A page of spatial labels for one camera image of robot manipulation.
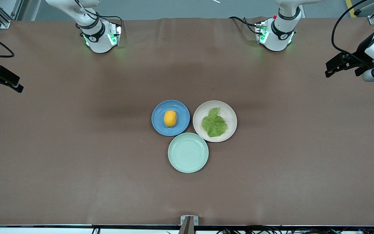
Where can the mint green round plate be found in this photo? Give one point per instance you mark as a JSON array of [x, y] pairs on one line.
[[188, 152]]

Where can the silver camera mount bracket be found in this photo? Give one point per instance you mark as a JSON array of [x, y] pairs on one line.
[[195, 220]]

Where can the black table edge trim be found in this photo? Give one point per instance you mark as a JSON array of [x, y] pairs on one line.
[[44, 226]]

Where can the blue round plate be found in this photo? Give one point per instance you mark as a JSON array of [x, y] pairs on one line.
[[159, 125]]

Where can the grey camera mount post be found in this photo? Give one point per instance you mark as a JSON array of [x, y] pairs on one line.
[[187, 227]]

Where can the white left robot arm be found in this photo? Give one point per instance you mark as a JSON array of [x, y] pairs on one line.
[[276, 40]]

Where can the yellow lemon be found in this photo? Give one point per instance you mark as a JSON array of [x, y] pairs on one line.
[[170, 118]]

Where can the beige round plate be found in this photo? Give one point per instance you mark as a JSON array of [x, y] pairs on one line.
[[230, 113]]

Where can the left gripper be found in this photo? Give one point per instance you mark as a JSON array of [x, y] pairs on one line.
[[361, 56]]

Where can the green lettuce leaf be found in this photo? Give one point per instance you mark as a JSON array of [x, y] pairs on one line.
[[213, 125]]

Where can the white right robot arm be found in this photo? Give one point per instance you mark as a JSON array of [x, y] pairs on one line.
[[97, 40]]

